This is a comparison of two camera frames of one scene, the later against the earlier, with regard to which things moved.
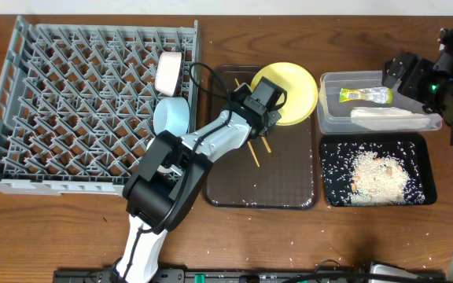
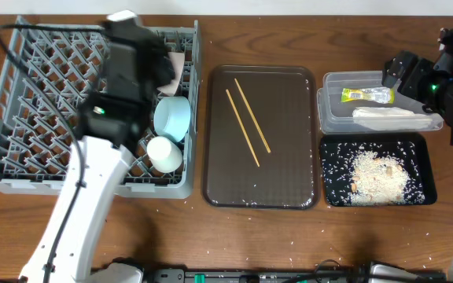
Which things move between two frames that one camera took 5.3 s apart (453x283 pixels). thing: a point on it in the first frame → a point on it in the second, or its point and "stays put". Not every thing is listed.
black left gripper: [270, 119] → [163, 68]
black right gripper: [419, 69] stays put
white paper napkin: [387, 119] stays put
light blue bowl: [171, 114] stays put
